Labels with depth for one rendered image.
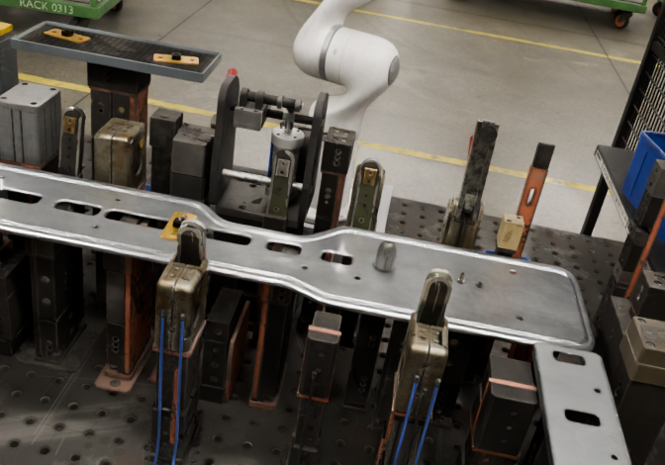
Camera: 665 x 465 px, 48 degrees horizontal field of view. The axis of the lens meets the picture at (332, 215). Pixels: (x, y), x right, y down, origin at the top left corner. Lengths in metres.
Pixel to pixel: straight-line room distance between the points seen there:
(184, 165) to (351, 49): 0.44
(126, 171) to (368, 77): 0.53
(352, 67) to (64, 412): 0.85
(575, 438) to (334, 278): 0.42
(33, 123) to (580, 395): 0.99
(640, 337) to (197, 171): 0.78
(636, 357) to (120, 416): 0.82
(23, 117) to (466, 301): 0.81
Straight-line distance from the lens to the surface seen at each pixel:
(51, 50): 1.53
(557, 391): 1.08
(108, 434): 1.32
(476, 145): 1.28
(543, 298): 1.26
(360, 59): 1.58
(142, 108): 1.57
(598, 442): 1.03
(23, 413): 1.37
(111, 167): 1.39
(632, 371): 1.15
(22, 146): 1.45
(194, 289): 1.05
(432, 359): 1.01
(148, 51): 1.54
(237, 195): 1.43
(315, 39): 1.62
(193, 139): 1.38
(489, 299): 1.21
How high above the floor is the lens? 1.66
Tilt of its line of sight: 29 degrees down
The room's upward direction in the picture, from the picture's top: 9 degrees clockwise
